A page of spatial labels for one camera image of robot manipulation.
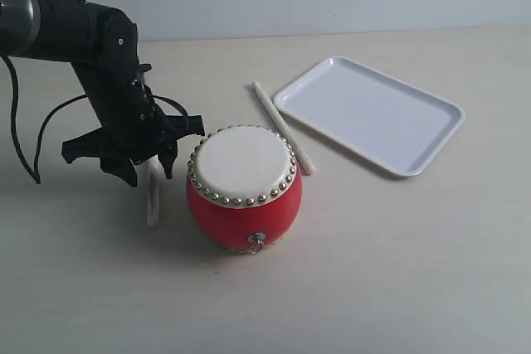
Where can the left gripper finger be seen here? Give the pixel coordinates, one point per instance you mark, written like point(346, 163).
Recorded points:
point(167, 154)
point(119, 164)

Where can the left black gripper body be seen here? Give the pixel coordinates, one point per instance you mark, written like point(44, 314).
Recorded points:
point(133, 127)

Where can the white drumstick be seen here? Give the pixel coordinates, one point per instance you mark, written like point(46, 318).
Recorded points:
point(153, 202)
point(301, 156)

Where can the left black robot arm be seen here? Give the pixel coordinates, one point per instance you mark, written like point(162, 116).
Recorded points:
point(101, 44)

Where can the small red drum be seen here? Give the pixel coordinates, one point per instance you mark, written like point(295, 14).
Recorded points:
point(244, 187)

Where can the white plastic tray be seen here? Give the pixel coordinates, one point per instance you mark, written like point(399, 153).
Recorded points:
point(387, 122)

